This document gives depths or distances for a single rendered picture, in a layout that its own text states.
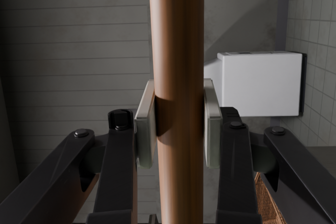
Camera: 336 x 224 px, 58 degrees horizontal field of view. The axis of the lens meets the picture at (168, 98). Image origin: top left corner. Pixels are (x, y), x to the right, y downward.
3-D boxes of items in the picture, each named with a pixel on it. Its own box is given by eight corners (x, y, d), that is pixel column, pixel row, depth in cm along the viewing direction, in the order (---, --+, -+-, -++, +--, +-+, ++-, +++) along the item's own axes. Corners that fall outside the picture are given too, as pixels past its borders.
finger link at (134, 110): (132, 176, 14) (70, 177, 14) (144, 129, 19) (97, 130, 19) (130, 148, 14) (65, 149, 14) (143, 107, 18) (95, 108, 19)
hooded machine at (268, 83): (290, 45, 336) (182, 48, 342) (311, 51, 283) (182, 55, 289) (286, 103, 354) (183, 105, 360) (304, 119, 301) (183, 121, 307)
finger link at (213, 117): (207, 117, 15) (223, 117, 15) (201, 77, 21) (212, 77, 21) (206, 170, 16) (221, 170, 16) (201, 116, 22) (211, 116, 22)
